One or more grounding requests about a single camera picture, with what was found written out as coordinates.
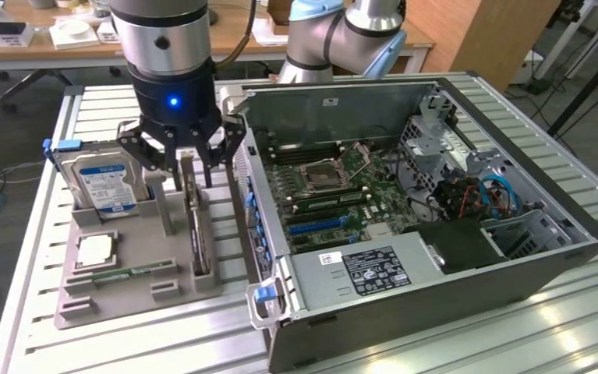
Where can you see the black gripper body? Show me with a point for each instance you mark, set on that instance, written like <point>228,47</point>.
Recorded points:
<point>173,101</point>

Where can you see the low profile graphics card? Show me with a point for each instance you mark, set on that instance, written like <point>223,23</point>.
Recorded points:
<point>195,222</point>

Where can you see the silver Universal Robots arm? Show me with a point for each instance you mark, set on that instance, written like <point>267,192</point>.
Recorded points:
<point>163,39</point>

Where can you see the blue card retention clip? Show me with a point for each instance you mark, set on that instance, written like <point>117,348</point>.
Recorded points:
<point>250,200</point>

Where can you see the small white box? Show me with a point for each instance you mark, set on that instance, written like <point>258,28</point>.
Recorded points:
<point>108,33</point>

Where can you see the black lamp base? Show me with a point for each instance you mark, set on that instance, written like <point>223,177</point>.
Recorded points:
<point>214,17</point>

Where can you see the white papers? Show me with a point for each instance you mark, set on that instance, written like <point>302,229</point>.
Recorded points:
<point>267,33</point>

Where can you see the white box with round disc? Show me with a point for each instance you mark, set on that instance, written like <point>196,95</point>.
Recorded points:
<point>72,37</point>

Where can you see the installed RAM stick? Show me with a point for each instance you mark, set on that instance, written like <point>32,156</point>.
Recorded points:
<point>330,202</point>

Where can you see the wooden desk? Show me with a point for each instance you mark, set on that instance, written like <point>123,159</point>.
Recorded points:
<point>39,52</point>

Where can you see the silver CPU chip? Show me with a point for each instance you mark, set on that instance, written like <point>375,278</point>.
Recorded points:
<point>95,253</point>

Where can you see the office chair base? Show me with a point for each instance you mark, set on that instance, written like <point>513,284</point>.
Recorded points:
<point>21,83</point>

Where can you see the blue expansion slot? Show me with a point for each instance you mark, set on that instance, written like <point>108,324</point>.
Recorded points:
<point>319,226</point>

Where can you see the green RAM stick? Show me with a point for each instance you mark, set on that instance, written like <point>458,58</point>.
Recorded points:
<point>121,273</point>

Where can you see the white box with black lid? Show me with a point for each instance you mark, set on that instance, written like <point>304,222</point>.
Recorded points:
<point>7,35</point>

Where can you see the green motherboard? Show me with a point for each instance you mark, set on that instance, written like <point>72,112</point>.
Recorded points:
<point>387,183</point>

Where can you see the grey parts rack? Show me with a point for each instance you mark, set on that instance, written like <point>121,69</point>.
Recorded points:
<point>137,300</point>

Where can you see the blue case latch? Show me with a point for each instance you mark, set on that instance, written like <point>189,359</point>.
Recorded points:
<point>263,295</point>

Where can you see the silver chipset heatsink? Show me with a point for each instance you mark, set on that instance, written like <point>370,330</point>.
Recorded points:
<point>380,231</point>

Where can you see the grey power supply unit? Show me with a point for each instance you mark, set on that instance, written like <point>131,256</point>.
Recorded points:
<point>319,280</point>

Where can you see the tall metal disk bay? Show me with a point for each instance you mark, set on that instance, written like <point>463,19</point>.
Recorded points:
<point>428,156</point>

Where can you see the black fan shroud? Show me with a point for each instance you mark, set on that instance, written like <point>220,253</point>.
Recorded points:
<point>459,245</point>

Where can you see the black open PC case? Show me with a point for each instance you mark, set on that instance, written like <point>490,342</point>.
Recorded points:
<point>434,311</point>

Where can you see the wooden cabinet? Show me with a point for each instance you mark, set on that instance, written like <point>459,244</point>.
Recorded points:
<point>486,39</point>

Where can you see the black power adapter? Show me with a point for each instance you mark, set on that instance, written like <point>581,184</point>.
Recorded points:
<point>538,86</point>

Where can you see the low metal disk bay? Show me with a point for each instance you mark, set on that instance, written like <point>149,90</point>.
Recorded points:
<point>533,233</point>

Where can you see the black slanted pole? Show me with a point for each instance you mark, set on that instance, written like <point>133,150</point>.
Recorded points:
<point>590,86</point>

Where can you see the hard disk with blue bracket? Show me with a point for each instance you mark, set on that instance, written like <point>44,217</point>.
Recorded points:
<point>100,183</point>

